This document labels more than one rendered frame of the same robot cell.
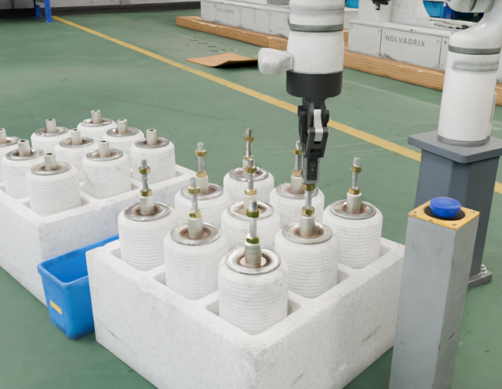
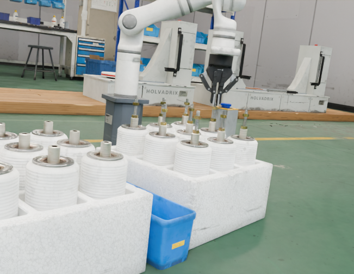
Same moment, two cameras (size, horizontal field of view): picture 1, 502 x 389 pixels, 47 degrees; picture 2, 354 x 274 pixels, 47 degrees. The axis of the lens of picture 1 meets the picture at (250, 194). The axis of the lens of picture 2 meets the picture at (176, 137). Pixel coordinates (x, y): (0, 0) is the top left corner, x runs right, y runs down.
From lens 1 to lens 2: 1.56 m
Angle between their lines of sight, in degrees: 89
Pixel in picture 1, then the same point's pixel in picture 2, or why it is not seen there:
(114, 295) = (212, 196)
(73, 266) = not seen: hidden behind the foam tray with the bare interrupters
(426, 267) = (230, 128)
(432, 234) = (233, 114)
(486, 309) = not seen: hidden behind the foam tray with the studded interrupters
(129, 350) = (213, 228)
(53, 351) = (200, 265)
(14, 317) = not seen: outside the picture
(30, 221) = (143, 196)
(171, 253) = (233, 149)
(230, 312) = (253, 160)
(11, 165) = (76, 169)
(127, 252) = (206, 168)
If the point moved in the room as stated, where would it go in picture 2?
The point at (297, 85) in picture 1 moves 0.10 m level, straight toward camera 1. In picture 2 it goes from (230, 61) to (262, 64)
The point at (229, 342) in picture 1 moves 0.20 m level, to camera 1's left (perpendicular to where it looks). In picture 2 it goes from (266, 167) to (285, 187)
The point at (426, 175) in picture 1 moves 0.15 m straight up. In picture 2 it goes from (126, 116) to (130, 77)
